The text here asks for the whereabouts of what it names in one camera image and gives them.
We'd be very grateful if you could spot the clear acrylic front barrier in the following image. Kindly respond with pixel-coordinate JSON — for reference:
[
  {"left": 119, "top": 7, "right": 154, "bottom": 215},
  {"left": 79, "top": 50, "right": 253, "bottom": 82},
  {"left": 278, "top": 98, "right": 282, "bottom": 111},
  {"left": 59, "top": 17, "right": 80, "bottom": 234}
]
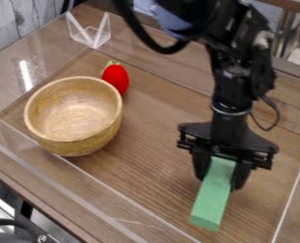
[{"left": 0, "top": 120, "right": 199, "bottom": 243}]

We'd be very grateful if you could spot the metal table leg background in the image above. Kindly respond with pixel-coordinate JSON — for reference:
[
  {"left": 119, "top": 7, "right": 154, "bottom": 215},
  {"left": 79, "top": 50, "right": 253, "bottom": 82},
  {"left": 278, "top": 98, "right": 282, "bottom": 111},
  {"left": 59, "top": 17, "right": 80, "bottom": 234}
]
[{"left": 273, "top": 9, "right": 300, "bottom": 60}]

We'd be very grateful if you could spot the brown wooden bowl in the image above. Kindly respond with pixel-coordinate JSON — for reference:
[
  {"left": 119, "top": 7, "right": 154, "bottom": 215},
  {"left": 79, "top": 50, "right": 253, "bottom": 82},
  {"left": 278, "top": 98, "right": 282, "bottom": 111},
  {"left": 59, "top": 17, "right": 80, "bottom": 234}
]
[{"left": 23, "top": 76, "right": 122, "bottom": 157}]

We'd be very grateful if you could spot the clear acrylic corner bracket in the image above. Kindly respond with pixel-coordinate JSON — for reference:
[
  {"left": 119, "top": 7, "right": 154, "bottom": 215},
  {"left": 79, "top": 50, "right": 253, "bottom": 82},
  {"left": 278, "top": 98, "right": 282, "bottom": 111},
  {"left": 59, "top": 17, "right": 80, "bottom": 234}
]
[{"left": 64, "top": 12, "right": 111, "bottom": 49}]

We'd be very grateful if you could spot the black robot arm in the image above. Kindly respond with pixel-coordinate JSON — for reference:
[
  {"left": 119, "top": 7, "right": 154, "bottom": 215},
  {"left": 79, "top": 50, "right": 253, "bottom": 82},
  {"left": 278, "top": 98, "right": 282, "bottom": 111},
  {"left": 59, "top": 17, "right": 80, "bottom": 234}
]
[{"left": 112, "top": 0, "right": 278, "bottom": 190}]

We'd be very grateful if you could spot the red toy strawberry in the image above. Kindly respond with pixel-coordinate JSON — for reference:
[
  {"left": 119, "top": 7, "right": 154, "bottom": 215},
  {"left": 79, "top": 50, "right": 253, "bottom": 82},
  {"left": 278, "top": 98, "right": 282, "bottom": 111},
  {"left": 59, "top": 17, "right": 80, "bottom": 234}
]
[{"left": 100, "top": 61, "right": 130, "bottom": 95}]

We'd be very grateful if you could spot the black table frame leg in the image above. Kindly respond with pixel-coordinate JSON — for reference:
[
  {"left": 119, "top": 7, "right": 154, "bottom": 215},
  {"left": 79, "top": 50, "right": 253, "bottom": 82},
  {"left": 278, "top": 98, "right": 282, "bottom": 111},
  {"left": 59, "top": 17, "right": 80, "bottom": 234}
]
[{"left": 14, "top": 199, "right": 60, "bottom": 243}]

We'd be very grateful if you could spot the green rectangular stick block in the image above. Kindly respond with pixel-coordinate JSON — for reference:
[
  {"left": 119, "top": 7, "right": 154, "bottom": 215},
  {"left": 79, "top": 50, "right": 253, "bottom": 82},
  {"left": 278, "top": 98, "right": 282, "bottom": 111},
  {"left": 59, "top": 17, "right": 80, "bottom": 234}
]
[{"left": 190, "top": 157, "right": 237, "bottom": 232}]

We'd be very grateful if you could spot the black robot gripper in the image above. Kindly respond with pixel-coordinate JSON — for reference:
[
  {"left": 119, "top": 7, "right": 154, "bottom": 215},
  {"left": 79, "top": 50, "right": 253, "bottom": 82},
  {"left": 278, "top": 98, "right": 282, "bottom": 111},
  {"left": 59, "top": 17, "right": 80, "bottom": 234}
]
[{"left": 177, "top": 113, "right": 279, "bottom": 190}]

